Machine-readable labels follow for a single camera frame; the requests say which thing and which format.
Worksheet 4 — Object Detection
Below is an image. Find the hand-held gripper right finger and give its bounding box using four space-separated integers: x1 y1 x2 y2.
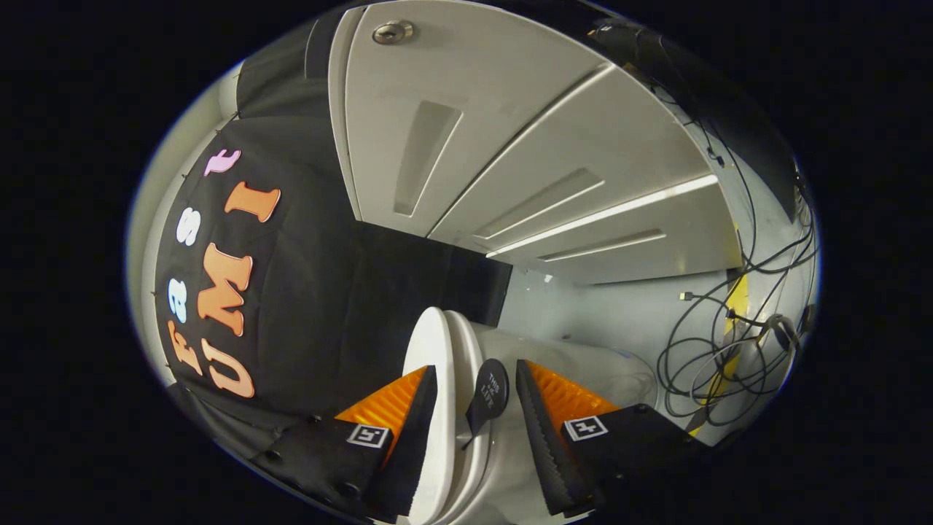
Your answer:
515 359 711 518

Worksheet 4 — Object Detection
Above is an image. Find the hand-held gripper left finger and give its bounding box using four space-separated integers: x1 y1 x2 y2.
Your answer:
251 365 440 524

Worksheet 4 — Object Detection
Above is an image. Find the black round lid lifter handle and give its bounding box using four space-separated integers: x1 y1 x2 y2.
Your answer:
465 359 510 442

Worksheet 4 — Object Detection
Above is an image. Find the white toilet lid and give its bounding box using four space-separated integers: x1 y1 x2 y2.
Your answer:
402 306 458 525

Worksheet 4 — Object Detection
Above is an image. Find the white toilet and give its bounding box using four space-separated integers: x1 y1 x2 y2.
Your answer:
445 310 660 525

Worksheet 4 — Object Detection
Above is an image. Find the black backdrop cloth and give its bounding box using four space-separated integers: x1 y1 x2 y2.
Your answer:
153 4 803 442

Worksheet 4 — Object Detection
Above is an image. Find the yellow floor tape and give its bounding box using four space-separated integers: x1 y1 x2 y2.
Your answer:
700 273 750 438

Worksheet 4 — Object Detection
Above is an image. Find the tangle of black cables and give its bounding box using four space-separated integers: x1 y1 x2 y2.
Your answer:
656 80 819 431

